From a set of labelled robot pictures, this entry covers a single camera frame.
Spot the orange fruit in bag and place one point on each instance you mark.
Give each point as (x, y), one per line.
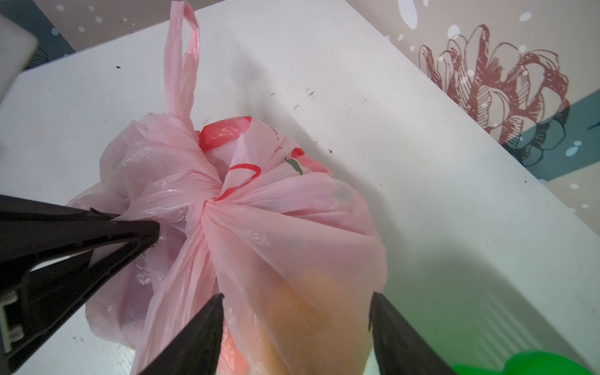
(314, 325)

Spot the pink plastic bag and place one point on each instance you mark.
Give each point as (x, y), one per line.
(241, 209)

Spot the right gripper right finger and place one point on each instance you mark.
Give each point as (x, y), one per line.
(398, 348)

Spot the green plastic basket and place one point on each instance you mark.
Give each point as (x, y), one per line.
(530, 363)

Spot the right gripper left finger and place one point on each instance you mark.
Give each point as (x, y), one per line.
(196, 349)

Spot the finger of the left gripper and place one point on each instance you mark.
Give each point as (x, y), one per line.
(38, 231)
(42, 290)

